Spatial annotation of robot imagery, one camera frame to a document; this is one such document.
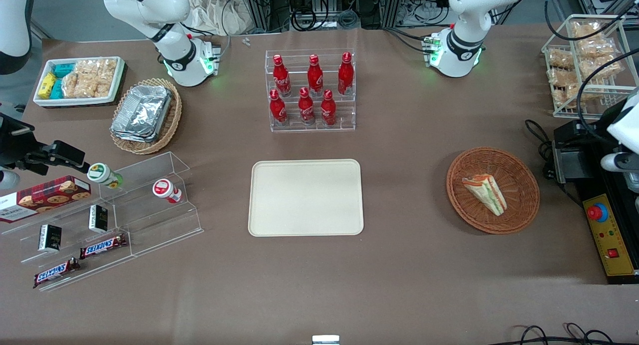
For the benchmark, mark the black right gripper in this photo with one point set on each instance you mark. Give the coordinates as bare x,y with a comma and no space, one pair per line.
11,146

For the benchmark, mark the triangle sandwich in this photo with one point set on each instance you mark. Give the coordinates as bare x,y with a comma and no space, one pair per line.
486,192

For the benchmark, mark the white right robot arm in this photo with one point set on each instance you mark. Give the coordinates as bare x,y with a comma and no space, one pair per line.
150,5

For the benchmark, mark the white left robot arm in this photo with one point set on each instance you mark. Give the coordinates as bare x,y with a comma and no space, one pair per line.
464,15

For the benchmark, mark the white rectangular snack tray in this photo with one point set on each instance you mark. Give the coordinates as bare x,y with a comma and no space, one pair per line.
117,80

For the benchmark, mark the light wicker basket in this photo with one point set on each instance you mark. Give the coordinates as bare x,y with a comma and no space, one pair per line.
172,120

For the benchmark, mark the beige plastic tray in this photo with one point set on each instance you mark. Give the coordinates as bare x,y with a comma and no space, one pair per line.
305,197

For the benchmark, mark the brown wicker basket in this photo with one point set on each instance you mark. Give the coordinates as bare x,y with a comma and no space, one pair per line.
519,205

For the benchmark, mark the red tartan cookie box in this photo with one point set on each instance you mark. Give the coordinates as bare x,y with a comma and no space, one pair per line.
45,197

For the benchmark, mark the green lid yogurt bottle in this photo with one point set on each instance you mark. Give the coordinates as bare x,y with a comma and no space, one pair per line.
102,174

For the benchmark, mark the teal snack packet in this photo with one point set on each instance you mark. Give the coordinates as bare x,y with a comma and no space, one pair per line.
57,89
63,70

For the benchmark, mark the small black box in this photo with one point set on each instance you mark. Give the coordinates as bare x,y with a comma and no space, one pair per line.
50,237
98,218

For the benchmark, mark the yellow snack packet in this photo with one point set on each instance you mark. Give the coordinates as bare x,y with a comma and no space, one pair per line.
47,85

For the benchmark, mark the clear rice cracker bag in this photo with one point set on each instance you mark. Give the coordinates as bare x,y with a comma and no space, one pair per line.
70,85
97,78

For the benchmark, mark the brown snickers bar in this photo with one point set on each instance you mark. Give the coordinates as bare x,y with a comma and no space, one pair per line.
102,246
55,272

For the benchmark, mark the clear acrylic stepped shelf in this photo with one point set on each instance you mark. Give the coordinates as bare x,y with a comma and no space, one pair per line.
150,225

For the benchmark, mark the red lid yogurt bottle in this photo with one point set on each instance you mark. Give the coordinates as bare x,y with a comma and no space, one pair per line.
166,190

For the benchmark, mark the beige cloth bag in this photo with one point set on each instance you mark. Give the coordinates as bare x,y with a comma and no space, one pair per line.
219,13

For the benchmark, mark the red cola bottle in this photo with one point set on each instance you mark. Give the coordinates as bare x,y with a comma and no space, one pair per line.
277,109
314,78
306,108
281,78
328,109
345,78

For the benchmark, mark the clear acrylic bottle rack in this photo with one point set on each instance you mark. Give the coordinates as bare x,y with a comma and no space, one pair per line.
349,110

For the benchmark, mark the clear puffed snack bag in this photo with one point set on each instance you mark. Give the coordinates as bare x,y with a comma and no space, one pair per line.
560,59
601,63
591,33
564,77
566,96

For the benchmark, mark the black machine with grey plate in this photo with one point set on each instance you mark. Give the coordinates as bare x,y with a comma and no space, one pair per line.
574,140

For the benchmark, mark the red emergency stop button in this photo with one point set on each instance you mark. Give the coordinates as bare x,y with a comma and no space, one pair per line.
596,212

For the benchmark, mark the yellow panel control box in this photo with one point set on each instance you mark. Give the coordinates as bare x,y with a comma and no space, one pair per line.
611,235

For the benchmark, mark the steel pan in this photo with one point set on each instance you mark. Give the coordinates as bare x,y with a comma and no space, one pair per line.
633,181

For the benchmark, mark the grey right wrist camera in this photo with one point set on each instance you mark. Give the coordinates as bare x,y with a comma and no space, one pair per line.
7,180

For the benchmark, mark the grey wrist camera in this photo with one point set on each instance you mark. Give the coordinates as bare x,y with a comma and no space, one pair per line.
7,180
621,163

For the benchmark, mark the aluminium frame post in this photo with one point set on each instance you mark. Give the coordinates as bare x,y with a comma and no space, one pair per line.
259,5
392,5

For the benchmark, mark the silver bracket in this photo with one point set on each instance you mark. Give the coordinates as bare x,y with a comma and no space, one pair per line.
325,340

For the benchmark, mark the red rocker switch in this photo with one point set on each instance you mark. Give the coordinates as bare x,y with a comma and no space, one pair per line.
613,253

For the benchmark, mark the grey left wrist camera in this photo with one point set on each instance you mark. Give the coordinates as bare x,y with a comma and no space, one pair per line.
621,163

